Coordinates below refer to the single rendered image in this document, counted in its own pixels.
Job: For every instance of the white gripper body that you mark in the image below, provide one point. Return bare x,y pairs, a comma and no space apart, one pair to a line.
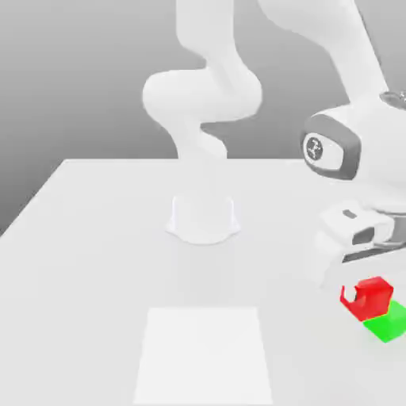
333,269

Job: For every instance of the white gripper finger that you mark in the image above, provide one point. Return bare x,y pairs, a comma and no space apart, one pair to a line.
350,291

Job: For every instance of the small red cube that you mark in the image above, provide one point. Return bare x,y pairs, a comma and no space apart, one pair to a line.
372,299

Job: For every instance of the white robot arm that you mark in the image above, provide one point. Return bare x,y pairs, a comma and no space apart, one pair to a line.
203,95

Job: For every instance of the small green cube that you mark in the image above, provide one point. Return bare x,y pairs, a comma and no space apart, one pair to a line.
388,326

